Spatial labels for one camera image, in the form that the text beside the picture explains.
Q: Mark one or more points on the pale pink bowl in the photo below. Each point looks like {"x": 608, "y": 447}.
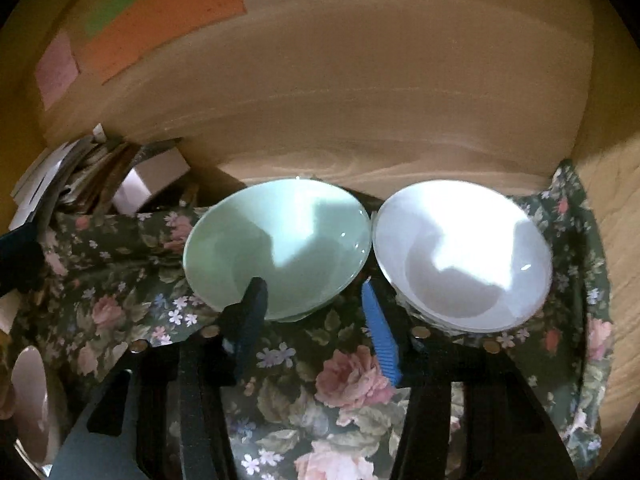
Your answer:
{"x": 30, "y": 395}

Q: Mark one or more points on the white bowl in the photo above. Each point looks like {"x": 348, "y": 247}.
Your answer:
{"x": 450, "y": 240}

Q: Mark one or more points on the light green bowl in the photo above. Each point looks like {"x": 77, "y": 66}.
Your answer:
{"x": 240, "y": 240}

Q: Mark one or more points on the orange paper sheet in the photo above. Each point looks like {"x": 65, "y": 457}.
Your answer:
{"x": 175, "y": 15}

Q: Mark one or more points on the green floral tablecloth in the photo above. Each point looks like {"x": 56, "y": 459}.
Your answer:
{"x": 325, "y": 375}

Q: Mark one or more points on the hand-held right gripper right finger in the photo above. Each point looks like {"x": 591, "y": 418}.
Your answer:
{"x": 380, "y": 332}

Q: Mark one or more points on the pink paper sheet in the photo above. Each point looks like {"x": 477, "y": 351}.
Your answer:
{"x": 55, "y": 70}

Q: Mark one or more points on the small white box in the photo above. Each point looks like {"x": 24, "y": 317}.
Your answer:
{"x": 150, "y": 175}

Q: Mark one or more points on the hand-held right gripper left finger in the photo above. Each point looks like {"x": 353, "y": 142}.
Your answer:
{"x": 252, "y": 312}

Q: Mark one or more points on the stack of papers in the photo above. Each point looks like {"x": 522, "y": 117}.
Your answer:
{"x": 45, "y": 175}

